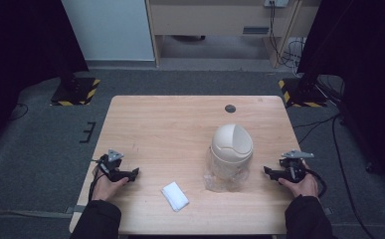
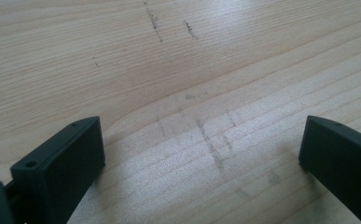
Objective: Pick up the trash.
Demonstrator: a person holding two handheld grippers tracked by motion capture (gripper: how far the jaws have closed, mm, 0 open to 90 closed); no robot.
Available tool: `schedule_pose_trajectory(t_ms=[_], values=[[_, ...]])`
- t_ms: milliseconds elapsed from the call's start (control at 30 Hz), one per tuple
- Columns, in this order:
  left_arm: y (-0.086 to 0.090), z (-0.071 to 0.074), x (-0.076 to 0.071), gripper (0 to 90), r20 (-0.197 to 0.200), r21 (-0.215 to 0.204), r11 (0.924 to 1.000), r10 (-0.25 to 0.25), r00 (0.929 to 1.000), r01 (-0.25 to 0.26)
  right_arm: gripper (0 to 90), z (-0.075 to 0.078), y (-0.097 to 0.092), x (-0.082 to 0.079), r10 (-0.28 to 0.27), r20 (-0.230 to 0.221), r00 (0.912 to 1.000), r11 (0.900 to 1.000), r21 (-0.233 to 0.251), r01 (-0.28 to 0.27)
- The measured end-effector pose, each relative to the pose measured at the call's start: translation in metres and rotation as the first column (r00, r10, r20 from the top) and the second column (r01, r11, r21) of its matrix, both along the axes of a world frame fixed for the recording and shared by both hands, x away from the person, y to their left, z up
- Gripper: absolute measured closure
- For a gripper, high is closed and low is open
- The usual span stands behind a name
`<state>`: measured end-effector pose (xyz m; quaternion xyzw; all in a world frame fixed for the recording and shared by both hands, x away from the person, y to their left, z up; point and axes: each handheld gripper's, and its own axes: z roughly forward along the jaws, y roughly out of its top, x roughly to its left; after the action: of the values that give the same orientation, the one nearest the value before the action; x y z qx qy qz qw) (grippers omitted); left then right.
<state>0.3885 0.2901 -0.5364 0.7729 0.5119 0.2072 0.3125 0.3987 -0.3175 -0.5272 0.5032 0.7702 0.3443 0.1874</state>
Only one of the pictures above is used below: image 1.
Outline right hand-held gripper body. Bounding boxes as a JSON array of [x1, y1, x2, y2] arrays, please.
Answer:
[[278, 149, 315, 184]]

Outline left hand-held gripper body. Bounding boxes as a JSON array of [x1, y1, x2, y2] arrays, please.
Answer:
[[96, 148, 125, 182]]

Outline person's right hand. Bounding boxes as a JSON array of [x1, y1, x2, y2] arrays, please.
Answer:
[[278, 161, 320, 199]]

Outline person's left hand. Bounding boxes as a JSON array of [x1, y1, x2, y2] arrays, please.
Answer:
[[91, 166, 130, 202]]

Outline beige swing-lid trash can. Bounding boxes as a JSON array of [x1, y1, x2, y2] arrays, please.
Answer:
[[209, 123, 255, 182]]

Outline white folded tissue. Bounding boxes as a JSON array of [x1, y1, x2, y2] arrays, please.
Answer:
[[160, 180, 191, 213]]

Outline black striped stand base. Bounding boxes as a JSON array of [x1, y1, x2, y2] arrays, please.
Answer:
[[50, 77, 101, 108], [278, 77, 329, 109]]

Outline black curtain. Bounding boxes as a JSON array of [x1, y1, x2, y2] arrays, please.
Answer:
[[296, 0, 385, 190], [0, 0, 90, 157]]

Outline white cabinet panel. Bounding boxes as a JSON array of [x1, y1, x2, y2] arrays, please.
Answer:
[[61, 0, 156, 62]]

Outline beige wooden desk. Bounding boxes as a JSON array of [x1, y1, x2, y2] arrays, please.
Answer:
[[145, 0, 322, 70]]

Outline left hand-held gripper cable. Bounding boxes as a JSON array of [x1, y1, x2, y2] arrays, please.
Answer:
[[87, 158, 107, 202]]

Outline hand-held gripper cable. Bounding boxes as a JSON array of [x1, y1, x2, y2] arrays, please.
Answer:
[[303, 167, 328, 199], [87, 158, 107, 202]]

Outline right hand-held gripper cable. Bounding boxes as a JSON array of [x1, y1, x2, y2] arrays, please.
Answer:
[[303, 167, 328, 199]]

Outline long black floor cable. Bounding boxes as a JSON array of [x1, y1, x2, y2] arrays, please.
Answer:
[[292, 112, 378, 239]]

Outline black hanging cables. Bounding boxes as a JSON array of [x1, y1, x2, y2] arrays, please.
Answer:
[[268, 2, 306, 70]]

